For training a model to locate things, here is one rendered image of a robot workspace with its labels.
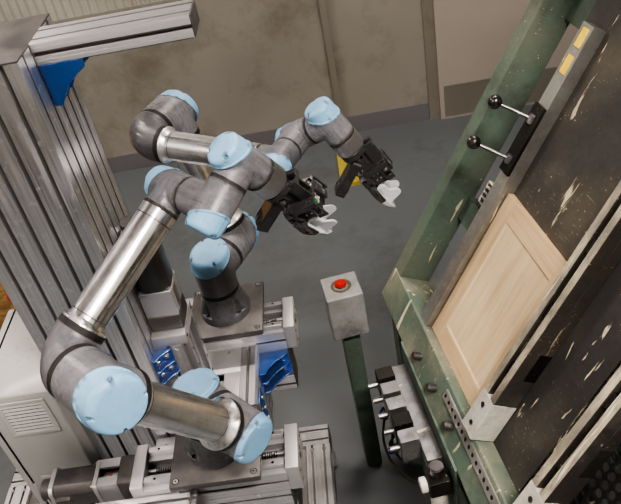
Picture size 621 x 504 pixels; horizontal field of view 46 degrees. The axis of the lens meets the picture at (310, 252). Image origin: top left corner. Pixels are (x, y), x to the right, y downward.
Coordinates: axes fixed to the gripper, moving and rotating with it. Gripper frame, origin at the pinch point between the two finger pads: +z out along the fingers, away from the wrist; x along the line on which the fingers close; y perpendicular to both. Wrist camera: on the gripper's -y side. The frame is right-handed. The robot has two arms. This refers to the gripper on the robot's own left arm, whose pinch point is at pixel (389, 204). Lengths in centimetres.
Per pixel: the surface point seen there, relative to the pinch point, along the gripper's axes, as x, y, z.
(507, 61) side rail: 31, 43, 0
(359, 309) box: 14, -35, 37
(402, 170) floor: 228, -48, 129
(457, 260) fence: 3.3, 3.6, 30.4
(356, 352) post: 16, -48, 55
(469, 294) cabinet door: -6.2, 2.6, 35.6
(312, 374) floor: 68, -101, 100
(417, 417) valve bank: -22, -29, 54
